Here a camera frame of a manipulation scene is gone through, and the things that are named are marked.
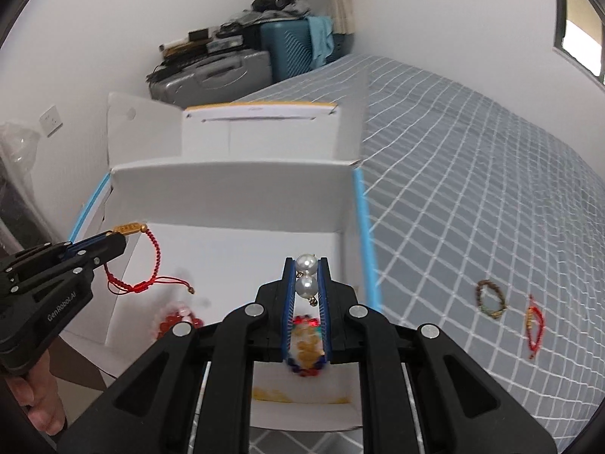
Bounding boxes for dark blue cabinet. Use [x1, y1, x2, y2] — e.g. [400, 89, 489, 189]
[331, 32, 356, 63]

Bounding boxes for yellow bead bracelet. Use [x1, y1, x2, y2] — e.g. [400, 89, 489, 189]
[295, 328, 327, 362]

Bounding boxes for white pearl earring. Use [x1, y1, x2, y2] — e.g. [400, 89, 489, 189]
[295, 253, 320, 304]

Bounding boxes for brown green bead bracelet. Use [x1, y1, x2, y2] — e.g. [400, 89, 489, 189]
[475, 280, 507, 319]

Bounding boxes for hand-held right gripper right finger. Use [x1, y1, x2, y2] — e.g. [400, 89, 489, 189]
[318, 256, 556, 454]

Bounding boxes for large red cord bracelet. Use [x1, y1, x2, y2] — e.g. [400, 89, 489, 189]
[103, 221, 195, 296]

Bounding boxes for small red cord bracelet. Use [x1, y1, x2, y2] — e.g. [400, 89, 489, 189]
[524, 295, 546, 361]

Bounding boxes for clear plastic bag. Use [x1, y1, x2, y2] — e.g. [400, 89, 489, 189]
[0, 122, 41, 185]

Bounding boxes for pile of electronic devices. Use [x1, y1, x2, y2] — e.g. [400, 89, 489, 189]
[158, 21, 261, 63]

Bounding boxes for teal suitcase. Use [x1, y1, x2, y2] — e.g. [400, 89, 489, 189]
[259, 18, 334, 83]

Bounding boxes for white wall socket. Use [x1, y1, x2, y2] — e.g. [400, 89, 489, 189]
[39, 106, 64, 137]

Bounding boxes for grey suitcase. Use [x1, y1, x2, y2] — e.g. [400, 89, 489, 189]
[147, 50, 275, 105]

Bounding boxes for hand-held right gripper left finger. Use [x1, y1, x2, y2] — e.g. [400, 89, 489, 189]
[57, 256, 296, 454]

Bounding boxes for multicolour bead bracelet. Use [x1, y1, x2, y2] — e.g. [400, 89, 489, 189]
[286, 314, 332, 376]

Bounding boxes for person's left hand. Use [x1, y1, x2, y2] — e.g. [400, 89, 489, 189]
[9, 347, 68, 436]

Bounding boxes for blue and yellow cardboard box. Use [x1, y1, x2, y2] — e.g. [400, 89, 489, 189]
[68, 64, 379, 433]

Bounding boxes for dark framed window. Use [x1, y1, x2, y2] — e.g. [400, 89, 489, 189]
[552, 0, 605, 86]

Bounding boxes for black headphones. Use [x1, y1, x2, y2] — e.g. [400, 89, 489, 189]
[250, 0, 296, 12]

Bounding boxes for red bead bracelet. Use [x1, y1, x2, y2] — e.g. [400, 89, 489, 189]
[156, 309, 204, 341]

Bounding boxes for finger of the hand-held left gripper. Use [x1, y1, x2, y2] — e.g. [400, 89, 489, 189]
[7, 232, 115, 268]
[28, 233, 128, 289]

